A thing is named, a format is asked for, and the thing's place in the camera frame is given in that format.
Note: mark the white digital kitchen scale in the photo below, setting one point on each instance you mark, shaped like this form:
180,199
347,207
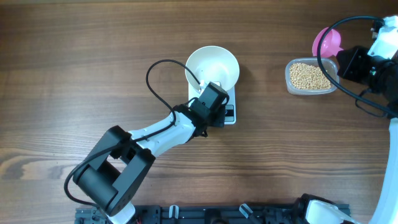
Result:
230,117

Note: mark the pink measuring scoop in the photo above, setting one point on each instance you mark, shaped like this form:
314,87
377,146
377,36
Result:
330,45

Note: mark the pile of soybeans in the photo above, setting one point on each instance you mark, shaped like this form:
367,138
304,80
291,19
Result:
308,77

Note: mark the white bowl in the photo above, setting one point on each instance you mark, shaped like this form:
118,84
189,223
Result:
212,64

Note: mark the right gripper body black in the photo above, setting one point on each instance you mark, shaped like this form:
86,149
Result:
360,66

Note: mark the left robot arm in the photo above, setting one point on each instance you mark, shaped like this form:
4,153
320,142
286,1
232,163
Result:
115,168

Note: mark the clear plastic container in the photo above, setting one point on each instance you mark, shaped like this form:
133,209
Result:
296,91

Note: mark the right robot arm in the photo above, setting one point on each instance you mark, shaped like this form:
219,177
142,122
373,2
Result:
349,156

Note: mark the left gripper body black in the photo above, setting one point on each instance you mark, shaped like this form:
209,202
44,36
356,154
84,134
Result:
217,119

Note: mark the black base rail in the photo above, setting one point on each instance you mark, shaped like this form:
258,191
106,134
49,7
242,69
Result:
156,214

